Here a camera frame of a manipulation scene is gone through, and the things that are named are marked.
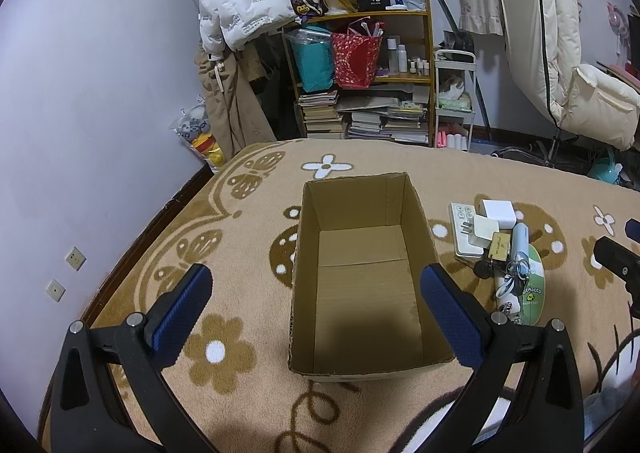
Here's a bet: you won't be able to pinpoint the small white remote control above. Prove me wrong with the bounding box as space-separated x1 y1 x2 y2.
449 202 484 259

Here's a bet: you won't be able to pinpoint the white metal trolley cart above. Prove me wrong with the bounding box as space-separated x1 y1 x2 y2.
433 48 477 152

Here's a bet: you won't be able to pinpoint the white wall socket lower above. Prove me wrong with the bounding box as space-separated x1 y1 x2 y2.
46 280 66 303

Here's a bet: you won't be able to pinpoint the tan trench coat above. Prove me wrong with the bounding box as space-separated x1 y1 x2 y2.
194 48 276 160

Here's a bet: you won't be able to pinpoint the beige NFC tag card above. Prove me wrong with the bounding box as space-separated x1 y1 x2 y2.
487 232 511 262

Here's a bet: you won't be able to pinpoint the stack of books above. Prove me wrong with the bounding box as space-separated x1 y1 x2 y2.
297 90 345 140

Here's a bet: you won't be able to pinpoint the white large charger block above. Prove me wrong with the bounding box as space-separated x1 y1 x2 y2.
480 199 518 230

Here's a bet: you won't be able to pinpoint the plush toys in bag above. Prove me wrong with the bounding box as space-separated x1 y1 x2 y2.
169 105 226 174

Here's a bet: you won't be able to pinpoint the light blue handle tool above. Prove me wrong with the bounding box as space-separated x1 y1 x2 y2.
506 222 530 280

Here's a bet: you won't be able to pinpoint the red patterned gift bag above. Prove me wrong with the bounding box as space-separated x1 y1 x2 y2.
331 16 385 90

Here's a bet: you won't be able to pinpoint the wooden shelf unit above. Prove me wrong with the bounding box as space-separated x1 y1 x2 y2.
282 0 435 146

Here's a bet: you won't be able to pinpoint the white wall socket upper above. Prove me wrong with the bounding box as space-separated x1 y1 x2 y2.
65 247 86 271

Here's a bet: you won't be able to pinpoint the teal storage bag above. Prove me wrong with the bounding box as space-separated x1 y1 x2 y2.
285 25 334 93

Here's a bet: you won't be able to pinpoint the cream padded chair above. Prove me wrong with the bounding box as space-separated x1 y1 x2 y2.
500 0 639 150

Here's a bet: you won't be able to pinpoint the beige floral carpet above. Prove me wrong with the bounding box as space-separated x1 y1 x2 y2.
50 139 639 452

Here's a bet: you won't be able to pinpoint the white square power adapter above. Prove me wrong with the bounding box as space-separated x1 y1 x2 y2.
462 214 500 249

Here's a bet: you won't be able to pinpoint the black key bunch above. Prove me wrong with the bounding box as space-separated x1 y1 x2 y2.
473 259 500 280

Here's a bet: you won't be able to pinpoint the brown cardboard box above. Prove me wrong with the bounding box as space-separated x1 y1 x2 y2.
288 172 454 383

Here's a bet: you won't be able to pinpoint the green oval Pochacco board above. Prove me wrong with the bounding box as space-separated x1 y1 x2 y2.
509 244 546 326

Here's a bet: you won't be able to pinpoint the white wall socket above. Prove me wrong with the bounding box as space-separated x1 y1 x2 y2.
46 280 66 303
65 247 86 271

